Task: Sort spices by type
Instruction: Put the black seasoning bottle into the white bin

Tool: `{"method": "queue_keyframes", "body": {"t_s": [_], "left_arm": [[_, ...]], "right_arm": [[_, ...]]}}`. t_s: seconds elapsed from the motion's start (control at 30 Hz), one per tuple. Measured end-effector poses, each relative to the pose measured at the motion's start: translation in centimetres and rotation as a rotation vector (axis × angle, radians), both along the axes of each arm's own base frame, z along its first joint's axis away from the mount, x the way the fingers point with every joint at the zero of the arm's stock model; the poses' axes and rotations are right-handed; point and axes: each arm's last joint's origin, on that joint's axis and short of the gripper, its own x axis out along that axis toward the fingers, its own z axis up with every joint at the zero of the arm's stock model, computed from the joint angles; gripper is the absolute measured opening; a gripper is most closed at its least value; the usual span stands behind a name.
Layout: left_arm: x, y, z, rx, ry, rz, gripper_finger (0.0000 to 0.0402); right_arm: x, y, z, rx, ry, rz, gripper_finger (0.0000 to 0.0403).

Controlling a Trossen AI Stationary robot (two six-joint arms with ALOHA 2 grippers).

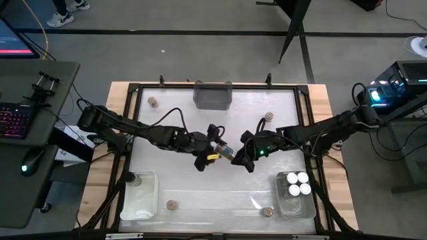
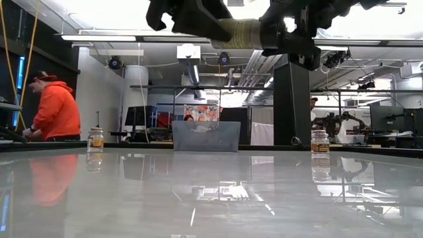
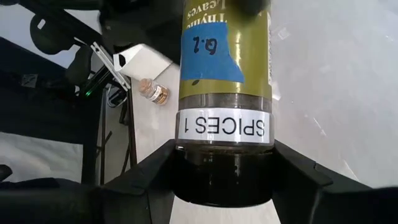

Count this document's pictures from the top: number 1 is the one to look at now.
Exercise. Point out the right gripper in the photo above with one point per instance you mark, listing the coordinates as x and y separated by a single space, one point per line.
267 143

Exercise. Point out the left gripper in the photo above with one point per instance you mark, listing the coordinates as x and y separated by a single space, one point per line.
200 143

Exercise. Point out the black-lid green spice jar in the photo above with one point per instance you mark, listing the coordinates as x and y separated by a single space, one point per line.
227 152
133 179

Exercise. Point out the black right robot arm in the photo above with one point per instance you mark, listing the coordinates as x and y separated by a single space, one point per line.
333 128

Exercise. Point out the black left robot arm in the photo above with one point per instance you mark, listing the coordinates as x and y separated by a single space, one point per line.
133 128

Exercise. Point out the yellow tape tag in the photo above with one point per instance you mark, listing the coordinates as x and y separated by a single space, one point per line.
212 156

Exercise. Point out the dark grey plastic bin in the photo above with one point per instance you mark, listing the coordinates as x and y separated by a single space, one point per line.
212 98

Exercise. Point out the brown cap bottom left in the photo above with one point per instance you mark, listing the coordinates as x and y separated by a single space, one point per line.
171 204

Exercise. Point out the grey-tinted clear plastic bin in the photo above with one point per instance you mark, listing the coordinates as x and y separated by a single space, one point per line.
295 208

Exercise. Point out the computer tower with lights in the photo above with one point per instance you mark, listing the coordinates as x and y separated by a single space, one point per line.
383 96

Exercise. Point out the black caster wheel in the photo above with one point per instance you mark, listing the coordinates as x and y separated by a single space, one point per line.
45 208

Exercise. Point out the black clamp stand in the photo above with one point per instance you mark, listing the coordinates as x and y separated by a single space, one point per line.
41 91

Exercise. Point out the black computer mouse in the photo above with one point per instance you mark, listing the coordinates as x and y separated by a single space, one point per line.
31 161

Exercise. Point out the black equipment case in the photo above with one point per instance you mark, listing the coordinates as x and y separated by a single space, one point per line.
367 3

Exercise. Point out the person's shoe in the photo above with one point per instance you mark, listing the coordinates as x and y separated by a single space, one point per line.
78 5
60 19

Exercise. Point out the backlit black keyboard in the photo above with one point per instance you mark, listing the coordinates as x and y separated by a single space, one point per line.
13 121

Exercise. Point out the dark grey side desk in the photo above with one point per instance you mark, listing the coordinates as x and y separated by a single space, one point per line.
20 83

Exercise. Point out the person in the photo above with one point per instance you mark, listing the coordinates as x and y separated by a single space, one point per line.
61 4

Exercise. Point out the computer monitor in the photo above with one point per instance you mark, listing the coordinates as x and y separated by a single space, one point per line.
13 40

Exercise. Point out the black metal table frame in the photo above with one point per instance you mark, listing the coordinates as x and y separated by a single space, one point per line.
166 86

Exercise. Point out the silver metal bracket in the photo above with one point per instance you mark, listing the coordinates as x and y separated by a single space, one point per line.
310 237
124 236

